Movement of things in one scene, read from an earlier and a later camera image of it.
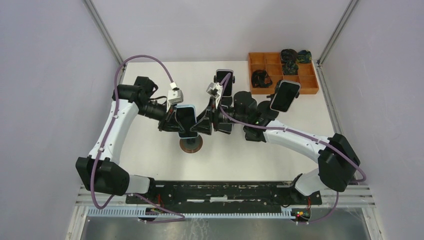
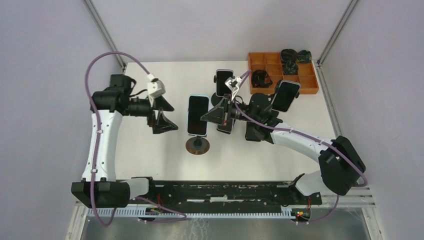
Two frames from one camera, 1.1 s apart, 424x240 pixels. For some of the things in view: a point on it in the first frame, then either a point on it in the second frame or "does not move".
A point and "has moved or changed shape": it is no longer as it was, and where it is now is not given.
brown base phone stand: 191,145 has moved or changed shape
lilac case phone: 226,128 does not move
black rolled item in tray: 260,79 does not move
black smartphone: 187,115 has moved or changed shape
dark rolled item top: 289,55 does not move
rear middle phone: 220,75 does not move
